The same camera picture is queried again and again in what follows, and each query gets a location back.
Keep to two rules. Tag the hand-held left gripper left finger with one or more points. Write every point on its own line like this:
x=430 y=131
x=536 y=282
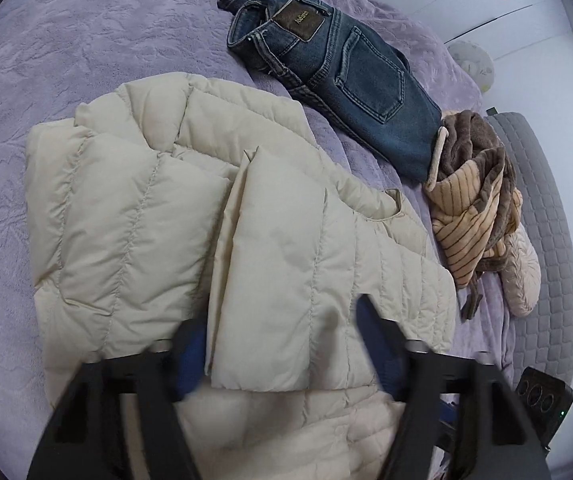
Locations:
x=186 y=362

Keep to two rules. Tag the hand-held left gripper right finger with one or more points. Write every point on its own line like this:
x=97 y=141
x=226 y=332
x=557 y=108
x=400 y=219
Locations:
x=372 y=340

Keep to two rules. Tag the cream puffer jacket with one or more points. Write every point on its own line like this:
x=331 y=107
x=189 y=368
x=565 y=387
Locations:
x=131 y=230

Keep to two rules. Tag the brown striped fleece garment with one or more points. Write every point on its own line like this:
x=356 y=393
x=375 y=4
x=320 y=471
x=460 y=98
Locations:
x=471 y=200

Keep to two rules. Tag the grey quilted mattress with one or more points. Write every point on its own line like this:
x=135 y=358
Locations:
x=546 y=220

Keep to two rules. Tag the blue denim jeans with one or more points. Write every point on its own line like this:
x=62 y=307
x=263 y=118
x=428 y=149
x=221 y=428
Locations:
x=366 y=85

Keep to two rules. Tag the round white floral cushion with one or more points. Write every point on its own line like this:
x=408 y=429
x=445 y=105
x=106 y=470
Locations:
x=473 y=62

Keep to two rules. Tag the purple embossed blanket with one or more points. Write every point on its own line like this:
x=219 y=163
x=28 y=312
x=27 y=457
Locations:
x=66 y=50

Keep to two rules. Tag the white wardrobe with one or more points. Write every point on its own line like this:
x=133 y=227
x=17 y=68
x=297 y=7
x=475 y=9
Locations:
x=466 y=0

